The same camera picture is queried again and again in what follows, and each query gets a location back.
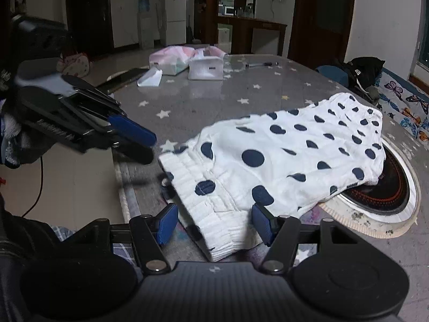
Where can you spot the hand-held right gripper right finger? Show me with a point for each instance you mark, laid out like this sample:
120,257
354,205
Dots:
261,224

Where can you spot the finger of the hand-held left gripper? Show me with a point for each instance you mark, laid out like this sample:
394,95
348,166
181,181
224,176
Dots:
134,129
137,156

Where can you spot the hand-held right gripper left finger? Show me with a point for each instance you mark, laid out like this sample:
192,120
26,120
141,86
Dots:
167,224

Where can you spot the white navy polka dot pants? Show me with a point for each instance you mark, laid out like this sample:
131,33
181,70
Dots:
285,147

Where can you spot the person's left hand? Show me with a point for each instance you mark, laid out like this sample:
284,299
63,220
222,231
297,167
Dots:
13,141

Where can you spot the black tablet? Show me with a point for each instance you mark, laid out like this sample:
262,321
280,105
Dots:
124,78

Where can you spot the white tissue pack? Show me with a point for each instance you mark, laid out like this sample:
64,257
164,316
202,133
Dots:
150,78

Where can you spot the grey star-printed tablecloth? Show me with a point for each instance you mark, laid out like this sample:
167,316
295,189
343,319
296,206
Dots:
201,107

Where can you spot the dark wooden door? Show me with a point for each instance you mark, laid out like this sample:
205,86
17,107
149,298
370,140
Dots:
88,16
321,23

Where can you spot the pink white plastic bag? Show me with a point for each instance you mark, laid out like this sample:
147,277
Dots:
171,58

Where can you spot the white plastic box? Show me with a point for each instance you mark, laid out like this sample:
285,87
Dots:
206,67

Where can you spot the white water dispenser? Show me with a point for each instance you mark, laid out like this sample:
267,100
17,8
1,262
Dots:
145,30

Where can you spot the white refrigerator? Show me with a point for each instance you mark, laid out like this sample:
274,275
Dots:
172,16

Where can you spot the round black induction cooker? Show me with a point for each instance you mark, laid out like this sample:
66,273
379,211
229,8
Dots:
385,191

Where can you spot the person's black jacket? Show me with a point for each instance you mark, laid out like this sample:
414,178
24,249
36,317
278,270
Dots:
20,234

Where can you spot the black pen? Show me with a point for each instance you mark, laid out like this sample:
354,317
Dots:
261,64

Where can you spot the wooden glass cabinet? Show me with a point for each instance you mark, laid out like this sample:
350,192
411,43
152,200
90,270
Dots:
211,6

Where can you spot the white microwave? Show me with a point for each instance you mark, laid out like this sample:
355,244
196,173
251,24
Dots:
229,10

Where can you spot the wooden side table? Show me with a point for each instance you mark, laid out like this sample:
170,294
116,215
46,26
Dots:
258,30

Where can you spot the olive green cloth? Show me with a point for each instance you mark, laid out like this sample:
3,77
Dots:
372,93

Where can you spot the black bag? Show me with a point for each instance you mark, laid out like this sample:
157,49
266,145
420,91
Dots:
363,70

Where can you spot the butterfly print pillow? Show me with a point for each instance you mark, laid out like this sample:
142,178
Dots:
409,107

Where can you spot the dark window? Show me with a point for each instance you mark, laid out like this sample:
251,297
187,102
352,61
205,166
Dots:
423,63

